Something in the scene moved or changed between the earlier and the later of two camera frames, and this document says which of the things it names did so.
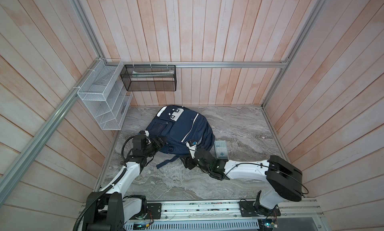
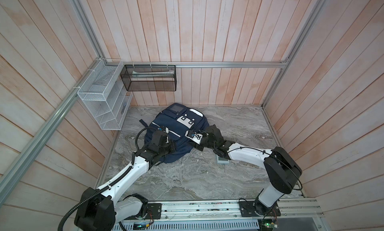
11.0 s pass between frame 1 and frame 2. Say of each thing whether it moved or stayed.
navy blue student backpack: stayed
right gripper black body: moved
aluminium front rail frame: stayed
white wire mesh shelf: stayed
